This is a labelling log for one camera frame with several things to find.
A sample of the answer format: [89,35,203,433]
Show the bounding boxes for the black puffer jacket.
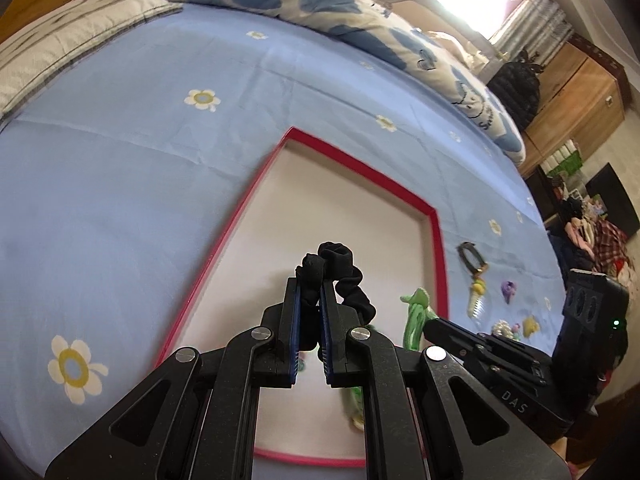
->
[487,49,543,131]

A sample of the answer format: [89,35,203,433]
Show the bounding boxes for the green packets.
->
[542,142,583,176]

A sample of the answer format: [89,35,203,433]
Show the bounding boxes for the black box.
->
[585,162,637,238]

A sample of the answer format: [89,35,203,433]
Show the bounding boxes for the red shallow tray box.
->
[152,127,448,468]

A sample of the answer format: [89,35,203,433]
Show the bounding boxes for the grey curtain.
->
[492,0,576,66]

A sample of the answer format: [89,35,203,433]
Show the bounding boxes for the wrist watch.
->
[457,241,488,278]

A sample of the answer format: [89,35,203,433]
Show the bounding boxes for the light green hair bow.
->
[400,287,432,318]

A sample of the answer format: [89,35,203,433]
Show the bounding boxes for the pearl bracelet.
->
[491,320,523,342]

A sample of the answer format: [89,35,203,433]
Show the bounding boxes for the wooden wardrobe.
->
[520,35,628,181]

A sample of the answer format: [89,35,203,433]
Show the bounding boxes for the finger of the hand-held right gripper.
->
[424,317,549,387]

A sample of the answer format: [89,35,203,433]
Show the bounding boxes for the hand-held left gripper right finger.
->
[319,280,571,480]

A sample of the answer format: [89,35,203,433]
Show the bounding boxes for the white cloth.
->
[430,30,483,67]

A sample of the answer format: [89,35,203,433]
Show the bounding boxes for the pile of clothes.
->
[550,195,632,281]

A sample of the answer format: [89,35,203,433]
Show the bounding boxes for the green braided hair tie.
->
[344,310,438,431]

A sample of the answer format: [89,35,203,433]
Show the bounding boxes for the grey striped pillow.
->
[0,0,183,121]

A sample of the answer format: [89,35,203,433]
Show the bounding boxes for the black scrunchie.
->
[295,241,377,351]

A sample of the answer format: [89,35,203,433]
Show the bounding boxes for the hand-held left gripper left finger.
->
[44,275,302,480]

